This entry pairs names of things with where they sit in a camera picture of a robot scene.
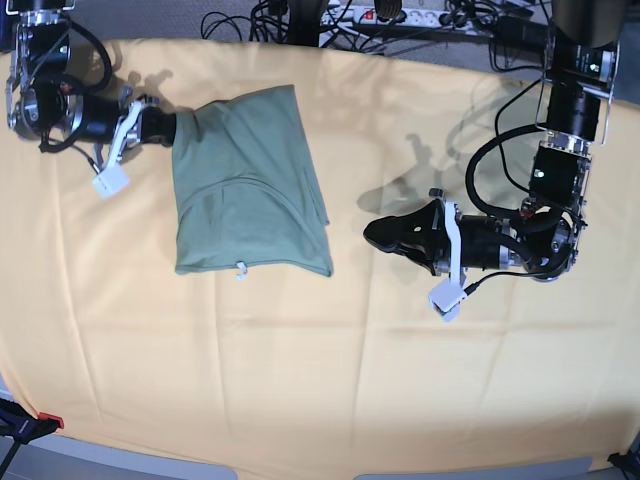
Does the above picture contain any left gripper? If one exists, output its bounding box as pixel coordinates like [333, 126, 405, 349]
[363, 200, 530, 276]

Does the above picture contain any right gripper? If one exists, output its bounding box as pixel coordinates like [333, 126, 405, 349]
[69, 94, 177, 148]

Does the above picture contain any blue red clamp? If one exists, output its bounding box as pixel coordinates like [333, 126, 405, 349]
[0, 399, 64, 445]

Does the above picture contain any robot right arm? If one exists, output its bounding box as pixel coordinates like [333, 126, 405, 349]
[1, 1, 177, 156]

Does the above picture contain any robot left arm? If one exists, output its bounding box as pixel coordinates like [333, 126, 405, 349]
[363, 1, 630, 281]

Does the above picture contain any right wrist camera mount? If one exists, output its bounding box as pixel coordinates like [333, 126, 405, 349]
[92, 86, 164, 199]

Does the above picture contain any white power strip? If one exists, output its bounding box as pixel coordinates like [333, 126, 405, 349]
[321, 5, 482, 36]

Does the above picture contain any black clamp right corner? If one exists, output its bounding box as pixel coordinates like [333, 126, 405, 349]
[608, 449, 640, 480]

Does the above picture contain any black centre stand post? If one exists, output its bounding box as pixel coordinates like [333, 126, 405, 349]
[286, 0, 327, 48]

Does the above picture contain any black cable bundle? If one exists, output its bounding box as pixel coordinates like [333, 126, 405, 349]
[487, 29, 551, 76]

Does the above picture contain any green T-shirt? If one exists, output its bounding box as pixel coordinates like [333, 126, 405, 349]
[172, 85, 334, 277]

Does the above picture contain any black power adapter brick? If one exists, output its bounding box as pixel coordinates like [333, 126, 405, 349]
[493, 16, 549, 55]

